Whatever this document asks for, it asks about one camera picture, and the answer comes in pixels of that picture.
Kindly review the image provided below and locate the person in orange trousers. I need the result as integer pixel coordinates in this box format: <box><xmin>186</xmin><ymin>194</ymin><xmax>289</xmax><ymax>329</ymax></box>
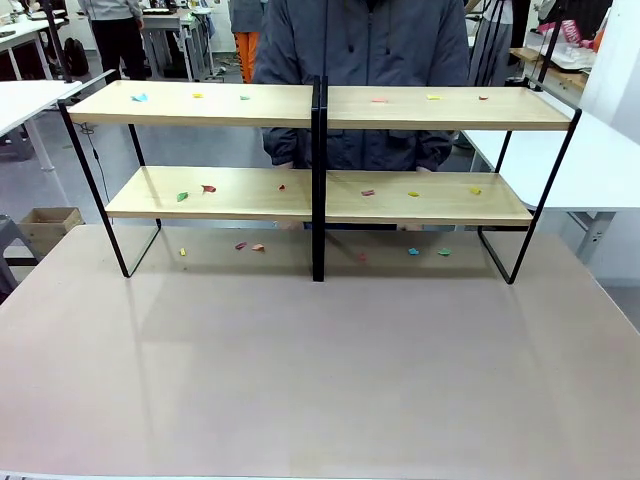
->
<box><xmin>230</xmin><ymin>0</ymin><xmax>264</xmax><ymax>85</ymax></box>

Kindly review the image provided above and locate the person in grey jacket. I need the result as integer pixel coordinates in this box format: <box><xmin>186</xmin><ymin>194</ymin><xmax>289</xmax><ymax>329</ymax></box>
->
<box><xmin>252</xmin><ymin>0</ymin><xmax>471</xmax><ymax>232</ymax></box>

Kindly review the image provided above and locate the person in light grey clothes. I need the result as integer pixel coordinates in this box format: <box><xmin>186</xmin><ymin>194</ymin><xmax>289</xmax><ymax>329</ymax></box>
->
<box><xmin>467</xmin><ymin>0</ymin><xmax>516</xmax><ymax>89</ymax></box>

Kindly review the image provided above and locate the large white table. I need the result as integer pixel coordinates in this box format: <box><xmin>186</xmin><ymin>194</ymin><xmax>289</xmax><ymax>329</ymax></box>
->
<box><xmin>459</xmin><ymin>107</ymin><xmax>640</xmax><ymax>286</ymax></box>

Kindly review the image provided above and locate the wooden workbench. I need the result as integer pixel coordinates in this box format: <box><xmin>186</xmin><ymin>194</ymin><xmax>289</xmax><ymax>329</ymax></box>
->
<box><xmin>509</xmin><ymin>47</ymin><xmax>594</xmax><ymax>91</ymax></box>

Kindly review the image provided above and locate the black clamp pole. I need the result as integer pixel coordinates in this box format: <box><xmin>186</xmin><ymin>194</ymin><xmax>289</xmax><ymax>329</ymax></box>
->
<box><xmin>529</xmin><ymin>9</ymin><xmax>566</xmax><ymax>94</ymax></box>
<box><xmin>42</xmin><ymin>0</ymin><xmax>81</xmax><ymax>84</ymax></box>

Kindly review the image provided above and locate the white background desk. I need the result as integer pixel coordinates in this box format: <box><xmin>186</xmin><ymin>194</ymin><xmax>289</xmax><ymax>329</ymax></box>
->
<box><xmin>142</xmin><ymin>9</ymin><xmax>216</xmax><ymax>81</ymax></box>

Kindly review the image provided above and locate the pink printed sign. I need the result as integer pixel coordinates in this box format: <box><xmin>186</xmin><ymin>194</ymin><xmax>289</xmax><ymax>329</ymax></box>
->
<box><xmin>537</xmin><ymin>17</ymin><xmax>584</xmax><ymax>49</ymax></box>

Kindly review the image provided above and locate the person in black trousers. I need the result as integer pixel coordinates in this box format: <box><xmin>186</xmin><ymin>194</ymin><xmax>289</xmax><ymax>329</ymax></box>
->
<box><xmin>79</xmin><ymin>0</ymin><xmax>149</xmax><ymax>81</ymax></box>

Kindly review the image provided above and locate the white panel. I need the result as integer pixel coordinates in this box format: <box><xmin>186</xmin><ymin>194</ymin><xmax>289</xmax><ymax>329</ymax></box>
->
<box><xmin>579</xmin><ymin>9</ymin><xmax>640</xmax><ymax>136</ymax></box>

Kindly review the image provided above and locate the black backpack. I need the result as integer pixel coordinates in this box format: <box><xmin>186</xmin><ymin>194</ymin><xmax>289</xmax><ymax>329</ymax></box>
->
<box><xmin>63</xmin><ymin>37</ymin><xmax>90</xmax><ymax>77</ymax></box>

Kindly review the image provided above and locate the cardboard box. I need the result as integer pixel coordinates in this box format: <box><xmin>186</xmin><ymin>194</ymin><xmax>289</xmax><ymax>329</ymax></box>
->
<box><xmin>18</xmin><ymin>207</ymin><xmax>84</xmax><ymax>259</ymax></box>

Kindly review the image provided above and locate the white table with white legs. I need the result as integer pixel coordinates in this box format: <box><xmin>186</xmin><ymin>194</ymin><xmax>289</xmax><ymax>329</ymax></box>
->
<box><xmin>0</xmin><ymin>69</ymin><xmax>117</xmax><ymax>174</ymax></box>

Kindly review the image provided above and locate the grey chair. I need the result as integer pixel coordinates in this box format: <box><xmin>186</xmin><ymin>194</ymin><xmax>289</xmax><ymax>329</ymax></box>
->
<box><xmin>0</xmin><ymin>214</ymin><xmax>41</xmax><ymax>301</ymax></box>

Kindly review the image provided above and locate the white background bench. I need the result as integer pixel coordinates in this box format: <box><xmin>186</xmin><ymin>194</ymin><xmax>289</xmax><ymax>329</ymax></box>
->
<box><xmin>0</xmin><ymin>14</ymin><xmax>69</xmax><ymax>81</ymax></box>

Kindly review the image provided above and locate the wooden shelf unit black frame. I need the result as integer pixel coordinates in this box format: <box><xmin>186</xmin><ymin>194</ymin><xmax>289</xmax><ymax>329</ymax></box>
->
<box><xmin>57</xmin><ymin>75</ymin><xmax>321</xmax><ymax>282</ymax></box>
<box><xmin>319</xmin><ymin>75</ymin><xmax>583</xmax><ymax>285</ymax></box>

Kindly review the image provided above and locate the black cable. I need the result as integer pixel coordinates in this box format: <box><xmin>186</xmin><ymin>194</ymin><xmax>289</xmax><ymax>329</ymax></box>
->
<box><xmin>74</xmin><ymin>122</ymin><xmax>111</xmax><ymax>201</ymax></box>

